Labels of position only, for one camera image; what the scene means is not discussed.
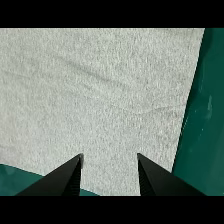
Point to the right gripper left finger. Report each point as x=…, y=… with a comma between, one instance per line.
x=61, y=181

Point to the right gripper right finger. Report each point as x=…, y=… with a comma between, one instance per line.
x=160, y=181

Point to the grey T-shirt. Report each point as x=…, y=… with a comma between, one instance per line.
x=96, y=100

